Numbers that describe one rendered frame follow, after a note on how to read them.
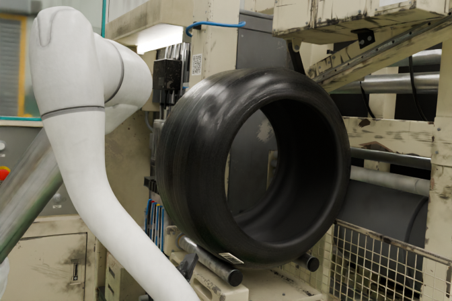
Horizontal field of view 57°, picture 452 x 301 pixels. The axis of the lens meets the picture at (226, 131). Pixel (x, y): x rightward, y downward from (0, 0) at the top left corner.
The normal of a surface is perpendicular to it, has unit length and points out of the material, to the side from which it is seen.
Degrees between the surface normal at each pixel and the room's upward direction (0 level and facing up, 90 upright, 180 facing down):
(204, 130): 73
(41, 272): 90
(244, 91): 53
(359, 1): 90
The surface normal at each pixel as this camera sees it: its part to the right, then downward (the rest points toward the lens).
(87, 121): 0.71, 0.03
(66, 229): 0.51, 0.07
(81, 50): 0.71, -0.23
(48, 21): -0.11, -0.37
